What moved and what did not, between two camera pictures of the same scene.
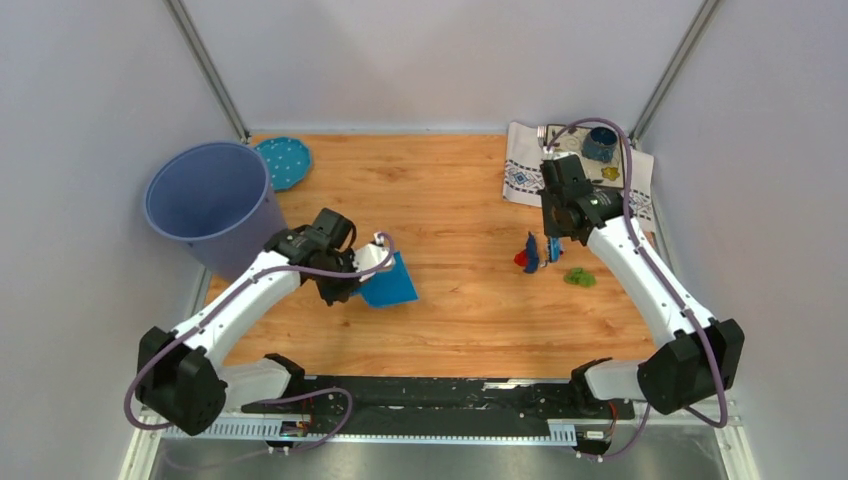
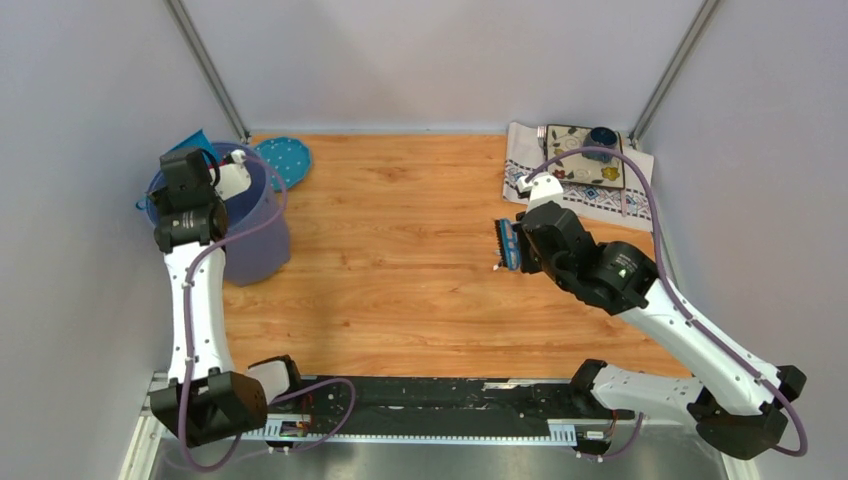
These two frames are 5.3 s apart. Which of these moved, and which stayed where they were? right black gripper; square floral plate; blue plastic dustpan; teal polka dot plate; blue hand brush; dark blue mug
Moved: blue plastic dustpan; right black gripper; blue hand brush
Stayed: teal polka dot plate; square floral plate; dark blue mug
